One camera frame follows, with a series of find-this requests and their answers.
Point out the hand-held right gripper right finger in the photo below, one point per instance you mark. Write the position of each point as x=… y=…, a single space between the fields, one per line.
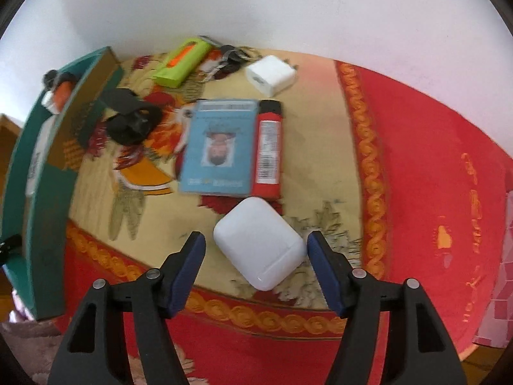
x=328 y=276

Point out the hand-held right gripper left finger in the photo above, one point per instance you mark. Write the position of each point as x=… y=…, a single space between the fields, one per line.
x=186 y=272

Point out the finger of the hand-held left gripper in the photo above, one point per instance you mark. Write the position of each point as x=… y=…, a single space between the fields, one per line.
x=8 y=250

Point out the teal cardboard box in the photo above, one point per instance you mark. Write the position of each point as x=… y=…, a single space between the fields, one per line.
x=48 y=228

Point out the white earbuds case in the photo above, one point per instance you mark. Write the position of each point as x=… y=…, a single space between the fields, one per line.
x=256 y=240

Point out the blue photo card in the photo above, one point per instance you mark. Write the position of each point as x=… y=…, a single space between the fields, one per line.
x=216 y=156

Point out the red lighter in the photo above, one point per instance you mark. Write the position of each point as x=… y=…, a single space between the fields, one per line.
x=267 y=156

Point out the white charger plug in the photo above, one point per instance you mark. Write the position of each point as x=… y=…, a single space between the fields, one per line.
x=268 y=74

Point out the bunch of keys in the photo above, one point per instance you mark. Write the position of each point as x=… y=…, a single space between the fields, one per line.
x=230 y=62

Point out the pink fluffy cloth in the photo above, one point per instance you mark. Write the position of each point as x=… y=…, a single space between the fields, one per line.
x=28 y=349

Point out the wooden cabinet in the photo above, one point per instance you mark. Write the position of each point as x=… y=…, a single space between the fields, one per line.
x=6 y=136

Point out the red printed blanket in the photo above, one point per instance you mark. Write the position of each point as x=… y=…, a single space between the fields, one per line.
x=421 y=168

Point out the black clip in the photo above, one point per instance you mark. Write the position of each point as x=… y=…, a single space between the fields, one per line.
x=128 y=120

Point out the pink tiled floor mat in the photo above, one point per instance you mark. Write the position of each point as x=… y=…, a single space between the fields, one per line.
x=499 y=308

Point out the green utility knife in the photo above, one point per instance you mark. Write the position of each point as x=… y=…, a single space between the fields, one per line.
x=180 y=64

